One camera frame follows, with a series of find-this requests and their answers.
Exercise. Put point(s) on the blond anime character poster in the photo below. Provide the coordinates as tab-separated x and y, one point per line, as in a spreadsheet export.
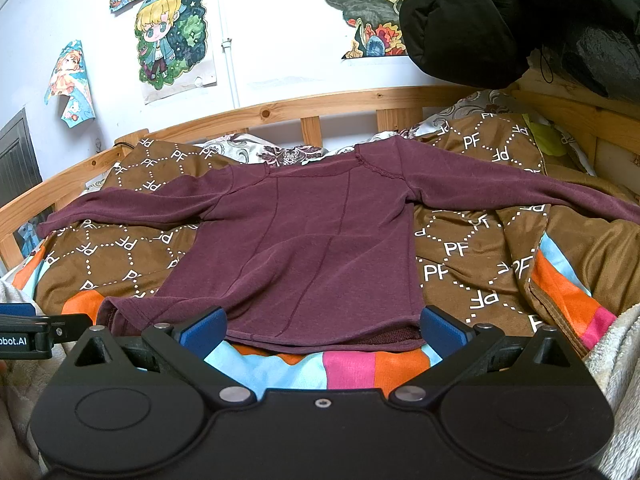
173	49

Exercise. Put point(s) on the yellow-green cloth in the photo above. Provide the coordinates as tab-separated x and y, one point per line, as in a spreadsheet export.
548	140

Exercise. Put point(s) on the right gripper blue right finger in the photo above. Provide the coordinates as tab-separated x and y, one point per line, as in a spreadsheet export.
446	335

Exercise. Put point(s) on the black puffy jacket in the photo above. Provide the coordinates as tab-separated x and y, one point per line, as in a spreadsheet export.
491	43

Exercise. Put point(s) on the colourful striped bedsheet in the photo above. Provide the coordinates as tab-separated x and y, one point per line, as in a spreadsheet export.
76	270

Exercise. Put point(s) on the white floral pillow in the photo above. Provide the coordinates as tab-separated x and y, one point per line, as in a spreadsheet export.
435	129

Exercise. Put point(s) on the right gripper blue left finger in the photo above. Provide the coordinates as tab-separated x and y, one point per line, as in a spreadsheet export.
189	340

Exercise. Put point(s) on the maroon long-sleeve shirt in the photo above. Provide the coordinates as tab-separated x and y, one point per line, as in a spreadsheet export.
313	256

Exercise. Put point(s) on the curled blue anime poster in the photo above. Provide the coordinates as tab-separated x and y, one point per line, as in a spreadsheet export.
69	78

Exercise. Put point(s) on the beige fleece blanket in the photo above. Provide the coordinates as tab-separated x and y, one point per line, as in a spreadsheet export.
614	364

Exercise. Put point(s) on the white wall conduit pipe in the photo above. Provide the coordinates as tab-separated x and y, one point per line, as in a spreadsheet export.
226	47

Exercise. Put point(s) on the brown PF patterned blanket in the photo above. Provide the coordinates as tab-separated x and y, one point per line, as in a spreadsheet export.
476	265

